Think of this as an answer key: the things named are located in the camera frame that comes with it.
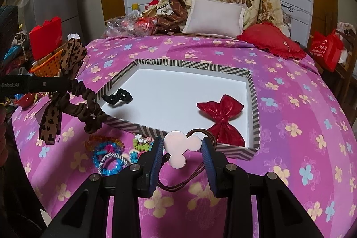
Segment blue bead bracelet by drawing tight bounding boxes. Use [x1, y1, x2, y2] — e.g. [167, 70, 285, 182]
[93, 143, 125, 175]

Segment leopard bow brown scrunchie headband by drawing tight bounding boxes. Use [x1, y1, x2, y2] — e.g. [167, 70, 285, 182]
[37, 38, 109, 144]

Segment red ruffled pillow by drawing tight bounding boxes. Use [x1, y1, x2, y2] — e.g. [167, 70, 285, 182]
[237, 22, 308, 60]

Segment red plush toy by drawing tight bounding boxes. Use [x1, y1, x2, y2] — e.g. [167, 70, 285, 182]
[144, 0, 160, 12]

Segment pink flowered bedsheet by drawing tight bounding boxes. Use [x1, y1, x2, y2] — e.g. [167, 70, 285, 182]
[11, 34, 357, 238]

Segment striped shallow box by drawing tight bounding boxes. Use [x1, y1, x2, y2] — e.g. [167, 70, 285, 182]
[93, 58, 261, 161]

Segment green white bead bracelet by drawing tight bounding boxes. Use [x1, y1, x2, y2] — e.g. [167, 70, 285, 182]
[132, 133, 156, 153]

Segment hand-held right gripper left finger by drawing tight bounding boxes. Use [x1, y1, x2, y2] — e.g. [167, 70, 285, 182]
[42, 137, 165, 238]

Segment wooden chair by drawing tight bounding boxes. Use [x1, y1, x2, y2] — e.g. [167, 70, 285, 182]
[333, 28, 357, 100]

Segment red shiny bow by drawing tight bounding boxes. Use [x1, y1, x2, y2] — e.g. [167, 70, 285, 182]
[197, 94, 246, 148]

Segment black scrunchie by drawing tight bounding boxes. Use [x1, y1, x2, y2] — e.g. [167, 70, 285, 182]
[103, 88, 134, 106]

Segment small white pillow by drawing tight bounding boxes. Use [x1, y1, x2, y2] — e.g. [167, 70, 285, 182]
[182, 0, 247, 38]

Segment grey refrigerator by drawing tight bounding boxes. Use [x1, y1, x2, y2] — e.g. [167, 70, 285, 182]
[27, 0, 85, 41]

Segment orange plastic basket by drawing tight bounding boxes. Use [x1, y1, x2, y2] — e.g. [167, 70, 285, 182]
[29, 48, 65, 77]

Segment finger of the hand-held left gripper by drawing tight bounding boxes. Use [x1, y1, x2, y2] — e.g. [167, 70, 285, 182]
[27, 76, 76, 93]

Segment pile of mixed clothes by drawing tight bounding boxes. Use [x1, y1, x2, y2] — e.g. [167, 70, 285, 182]
[0, 31, 32, 75]

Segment orange bead bracelet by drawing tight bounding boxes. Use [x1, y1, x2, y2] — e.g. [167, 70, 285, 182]
[88, 135, 124, 150]

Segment white striped hair tie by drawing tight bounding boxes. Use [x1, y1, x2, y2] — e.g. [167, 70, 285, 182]
[97, 152, 131, 172]

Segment red shopping bag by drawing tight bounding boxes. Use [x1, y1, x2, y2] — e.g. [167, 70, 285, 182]
[306, 28, 345, 73]

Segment red bowl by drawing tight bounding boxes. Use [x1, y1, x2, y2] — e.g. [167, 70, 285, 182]
[13, 92, 37, 109]

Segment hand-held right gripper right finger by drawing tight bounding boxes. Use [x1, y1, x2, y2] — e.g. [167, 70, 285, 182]
[200, 137, 325, 238]

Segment clear plastic bags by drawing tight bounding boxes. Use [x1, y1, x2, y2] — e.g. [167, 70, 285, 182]
[104, 10, 160, 38]

